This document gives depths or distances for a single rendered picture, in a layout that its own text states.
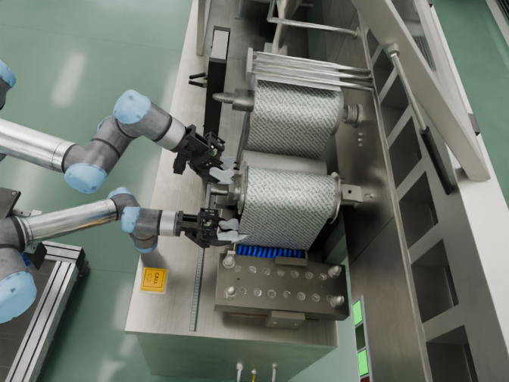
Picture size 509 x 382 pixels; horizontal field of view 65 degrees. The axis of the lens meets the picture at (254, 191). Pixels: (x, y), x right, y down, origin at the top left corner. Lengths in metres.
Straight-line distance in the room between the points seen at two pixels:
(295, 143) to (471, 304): 0.71
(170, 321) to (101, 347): 0.97
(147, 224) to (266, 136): 0.43
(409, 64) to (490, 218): 0.32
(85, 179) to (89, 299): 1.46
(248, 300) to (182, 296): 0.23
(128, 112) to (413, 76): 0.58
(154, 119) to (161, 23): 2.87
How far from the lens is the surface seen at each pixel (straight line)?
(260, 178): 1.06
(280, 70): 1.16
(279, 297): 1.22
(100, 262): 2.39
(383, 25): 0.52
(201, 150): 0.99
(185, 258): 1.38
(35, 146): 1.00
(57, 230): 1.23
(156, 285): 1.32
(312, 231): 1.19
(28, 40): 3.68
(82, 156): 0.95
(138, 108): 0.92
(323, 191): 1.08
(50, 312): 2.12
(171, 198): 1.49
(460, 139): 0.70
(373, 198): 1.07
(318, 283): 1.27
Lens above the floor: 2.16
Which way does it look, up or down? 56 degrees down
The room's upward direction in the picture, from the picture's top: 16 degrees clockwise
